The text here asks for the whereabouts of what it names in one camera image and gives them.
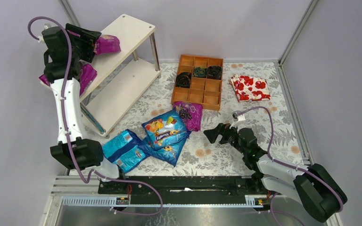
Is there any purple grape candy bag front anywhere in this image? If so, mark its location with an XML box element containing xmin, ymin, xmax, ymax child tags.
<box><xmin>94</xmin><ymin>35</ymin><xmax>121</xmax><ymax>55</ymax></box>

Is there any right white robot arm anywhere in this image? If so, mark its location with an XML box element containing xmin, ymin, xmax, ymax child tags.
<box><xmin>204</xmin><ymin>123</ymin><xmax>347</xmax><ymax>223</ymax></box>

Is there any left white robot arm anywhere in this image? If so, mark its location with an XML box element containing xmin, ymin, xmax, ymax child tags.
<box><xmin>39</xmin><ymin>24</ymin><xmax>120</xmax><ymax>182</ymax></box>

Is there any purple grape candy bag stack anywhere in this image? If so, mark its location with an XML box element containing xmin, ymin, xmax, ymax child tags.
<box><xmin>39</xmin><ymin>62</ymin><xmax>98</xmax><ymax>97</ymax></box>

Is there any blue candy bag underneath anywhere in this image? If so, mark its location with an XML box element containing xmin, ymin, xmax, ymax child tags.
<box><xmin>138</xmin><ymin>131</ymin><xmax>191</xmax><ymax>167</ymax></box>

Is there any blue fruit candy bag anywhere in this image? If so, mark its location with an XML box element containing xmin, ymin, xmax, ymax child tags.
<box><xmin>141</xmin><ymin>108</ymin><xmax>190</xmax><ymax>150</ymax></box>

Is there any white two-tier shelf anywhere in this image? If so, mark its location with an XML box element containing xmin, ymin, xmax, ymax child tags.
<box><xmin>80</xmin><ymin>14</ymin><xmax>161</xmax><ymax>137</ymax></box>

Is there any floral table mat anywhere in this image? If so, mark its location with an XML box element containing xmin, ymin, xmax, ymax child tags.
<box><xmin>86</xmin><ymin>62</ymin><xmax>303</xmax><ymax>176</ymax></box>

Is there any red floral folded cloth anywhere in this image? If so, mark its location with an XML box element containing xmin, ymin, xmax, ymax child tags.
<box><xmin>229</xmin><ymin>74</ymin><xmax>271</xmax><ymax>102</ymax></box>

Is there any orange wooden compartment tray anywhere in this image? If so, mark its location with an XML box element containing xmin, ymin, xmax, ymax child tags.
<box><xmin>171</xmin><ymin>54</ymin><xmax>223</xmax><ymax>111</ymax></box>

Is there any black rolled item left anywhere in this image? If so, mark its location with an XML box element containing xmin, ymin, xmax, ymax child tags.
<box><xmin>175</xmin><ymin>72</ymin><xmax>192</xmax><ymax>89</ymax></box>

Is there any black rolled item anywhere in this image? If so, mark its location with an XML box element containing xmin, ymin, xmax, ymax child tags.
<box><xmin>206</xmin><ymin>65</ymin><xmax>222</xmax><ymax>80</ymax></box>
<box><xmin>175</xmin><ymin>72</ymin><xmax>192</xmax><ymax>89</ymax></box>

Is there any black rolled item right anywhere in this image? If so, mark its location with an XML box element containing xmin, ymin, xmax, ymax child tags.
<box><xmin>206</xmin><ymin>65</ymin><xmax>222</xmax><ymax>80</ymax></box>

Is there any dark green rolled item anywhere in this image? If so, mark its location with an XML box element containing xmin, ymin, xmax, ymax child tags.
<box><xmin>192</xmin><ymin>67</ymin><xmax>207</xmax><ymax>78</ymax></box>

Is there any teal blue snack bag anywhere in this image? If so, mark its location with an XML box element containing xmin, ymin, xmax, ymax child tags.
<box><xmin>103</xmin><ymin>129</ymin><xmax>148</xmax><ymax>173</ymax></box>

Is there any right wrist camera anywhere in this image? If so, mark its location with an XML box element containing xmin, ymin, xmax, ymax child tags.
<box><xmin>231</xmin><ymin>111</ymin><xmax>246</xmax><ymax>128</ymax></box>

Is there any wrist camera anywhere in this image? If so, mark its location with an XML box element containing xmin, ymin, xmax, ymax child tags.
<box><xmin>231</xmin><ymin>111</ymin><xmax>246</xmax><ymax>128</ymax></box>
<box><xmin>37</xmin><ymin>24</ymin><xmax>52</xmax><ymax>43</ymax></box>

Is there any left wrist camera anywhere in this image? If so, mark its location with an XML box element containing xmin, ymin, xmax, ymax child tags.
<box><xmin>37</xmin><ymin>24</ymin><xmax>52</xmax><ymax>43</ymax></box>

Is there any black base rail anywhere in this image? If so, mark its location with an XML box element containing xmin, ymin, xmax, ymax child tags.
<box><xmin>98</xmin><ymin>176</ymin><xmax>273</xmax><ymax>205</ymax></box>

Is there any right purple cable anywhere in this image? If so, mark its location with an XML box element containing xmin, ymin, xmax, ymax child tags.
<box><xmin>232</xmin><ymin>106</ymin><xmax>345</xmax><ymax>226</ymax></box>

